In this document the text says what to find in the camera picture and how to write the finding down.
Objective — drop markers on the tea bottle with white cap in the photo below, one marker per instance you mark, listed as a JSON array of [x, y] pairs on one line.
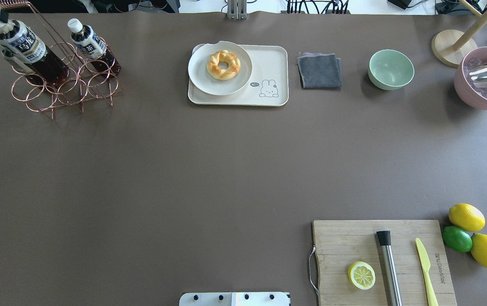
[[32, 51]]

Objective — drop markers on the green lime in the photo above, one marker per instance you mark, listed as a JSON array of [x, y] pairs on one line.
[[457, 239]]

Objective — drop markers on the cream serving tray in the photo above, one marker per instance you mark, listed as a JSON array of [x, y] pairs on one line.
[[262, 81]]

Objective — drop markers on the green bowl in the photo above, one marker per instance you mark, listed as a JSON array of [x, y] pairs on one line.
[[390, 70]]

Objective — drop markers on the glazed ring donut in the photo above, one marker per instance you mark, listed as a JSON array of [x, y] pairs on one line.
[[223, 65]]

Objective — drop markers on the pink bowl with ice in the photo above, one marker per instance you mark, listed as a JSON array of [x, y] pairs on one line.
[[470, 81]]

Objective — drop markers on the copper wire bottle rack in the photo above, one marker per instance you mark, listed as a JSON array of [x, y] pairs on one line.
[[85, 80]]

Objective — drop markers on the yellow lemon far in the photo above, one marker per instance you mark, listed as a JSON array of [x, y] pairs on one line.
[[466, 217]]

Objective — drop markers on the bamboo cutting board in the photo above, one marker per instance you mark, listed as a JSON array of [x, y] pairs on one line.
[[340, 243]]

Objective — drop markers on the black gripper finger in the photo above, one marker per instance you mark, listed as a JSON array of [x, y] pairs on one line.
[[3, 16]]

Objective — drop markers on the steel muddler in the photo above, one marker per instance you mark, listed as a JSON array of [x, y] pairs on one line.
[[394, 294]]

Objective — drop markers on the white round plate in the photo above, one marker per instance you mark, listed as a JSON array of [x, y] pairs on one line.
[[202, 79]]

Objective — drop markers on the half lemon slice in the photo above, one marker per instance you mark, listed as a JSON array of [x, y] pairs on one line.
[[361, 275]]

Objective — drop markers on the yellow plastic knife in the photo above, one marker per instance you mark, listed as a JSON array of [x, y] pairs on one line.
[[425, 266]]

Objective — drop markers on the wooden stand with round base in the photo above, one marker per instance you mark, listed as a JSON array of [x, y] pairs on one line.
[[450, 46]]

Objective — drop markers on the aluminium frame post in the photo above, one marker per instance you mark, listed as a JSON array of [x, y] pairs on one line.
[[237, 9]]

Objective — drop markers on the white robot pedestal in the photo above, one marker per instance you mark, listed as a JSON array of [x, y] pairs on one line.
[[250, 298]]

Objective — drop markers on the grey folded cloth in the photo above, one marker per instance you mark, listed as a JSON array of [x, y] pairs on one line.
[[320, 71]]

